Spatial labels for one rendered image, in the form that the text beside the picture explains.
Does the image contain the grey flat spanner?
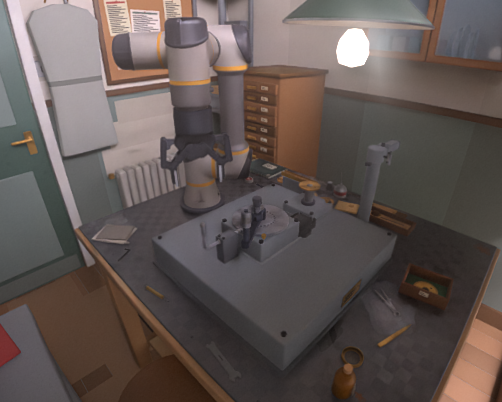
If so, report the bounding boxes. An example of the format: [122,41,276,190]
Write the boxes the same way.
[205,340,240,383]

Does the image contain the white light bulb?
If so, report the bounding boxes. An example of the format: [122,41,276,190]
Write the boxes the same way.
[335,27,371,69]

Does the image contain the grey column stand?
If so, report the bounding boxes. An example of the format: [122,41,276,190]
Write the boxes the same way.
[356,140,401,223]

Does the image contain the cork notice board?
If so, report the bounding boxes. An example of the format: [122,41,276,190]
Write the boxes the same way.
[92,0,196,87]

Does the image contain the brass loupe ring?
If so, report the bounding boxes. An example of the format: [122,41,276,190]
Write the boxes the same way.
[340,346,365,366]

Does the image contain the wooden workbench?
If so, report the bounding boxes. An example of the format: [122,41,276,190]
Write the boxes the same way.
[74,158,502,402]

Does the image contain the grey hanging apron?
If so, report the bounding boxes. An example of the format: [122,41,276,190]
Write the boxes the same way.
[26,3,119,159]

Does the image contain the grey crank handle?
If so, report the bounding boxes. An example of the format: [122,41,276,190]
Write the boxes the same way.
[200,221,226,252]

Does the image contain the grey dividing engine base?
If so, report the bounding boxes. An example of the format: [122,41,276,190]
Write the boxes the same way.
[151,184,399,372]

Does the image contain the brown glass bottle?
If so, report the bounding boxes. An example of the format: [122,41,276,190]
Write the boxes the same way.
[331,363,358,401]

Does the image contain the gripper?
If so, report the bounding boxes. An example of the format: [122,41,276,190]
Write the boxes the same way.
[159,106,234,186]

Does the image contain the steel dividers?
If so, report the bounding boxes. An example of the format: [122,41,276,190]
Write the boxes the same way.
[374,288,401,318]

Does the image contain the grey cabinet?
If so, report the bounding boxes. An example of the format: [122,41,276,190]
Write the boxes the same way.
[0,303,83,402]

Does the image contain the green door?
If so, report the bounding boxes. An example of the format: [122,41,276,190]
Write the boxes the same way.
[0,0,86,294]

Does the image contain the green book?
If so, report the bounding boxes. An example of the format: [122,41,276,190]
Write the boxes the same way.
[249,160,287,180]

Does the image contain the wooden box with brass disc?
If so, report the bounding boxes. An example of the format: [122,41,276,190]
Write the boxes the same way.
[398,262,455,312]

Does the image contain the brass door handle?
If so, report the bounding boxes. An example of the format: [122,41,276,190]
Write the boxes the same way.
[10,131,39,156]

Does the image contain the brass nameplate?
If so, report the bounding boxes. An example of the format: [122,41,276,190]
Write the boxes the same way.
[341,279,363,307]

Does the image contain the grey crank with plunger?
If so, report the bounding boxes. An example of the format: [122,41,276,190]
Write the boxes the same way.
[240,194,269,248]

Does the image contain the long wooden tray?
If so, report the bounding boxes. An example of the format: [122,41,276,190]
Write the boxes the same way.
[368,201,417,236]

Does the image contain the wooden wall cupboard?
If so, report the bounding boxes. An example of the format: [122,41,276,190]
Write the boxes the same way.
[367,0,502,73]

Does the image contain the small wooden block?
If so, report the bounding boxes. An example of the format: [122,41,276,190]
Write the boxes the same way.
[333,199,360,215]

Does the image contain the dark grey clamp block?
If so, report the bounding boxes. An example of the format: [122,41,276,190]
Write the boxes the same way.
[282,200,318,240]

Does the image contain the white radiator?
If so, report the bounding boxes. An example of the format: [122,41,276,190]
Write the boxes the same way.
[115,157,188,209]

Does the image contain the wooden drawer cabinet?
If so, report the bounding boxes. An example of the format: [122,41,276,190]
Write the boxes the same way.
[243,65,330,177]

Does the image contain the grey index plate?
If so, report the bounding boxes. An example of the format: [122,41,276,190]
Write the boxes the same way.
[231,206,296,236]

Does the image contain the green lamp shade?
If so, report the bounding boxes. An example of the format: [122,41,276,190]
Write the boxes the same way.
[281,0,436,31]

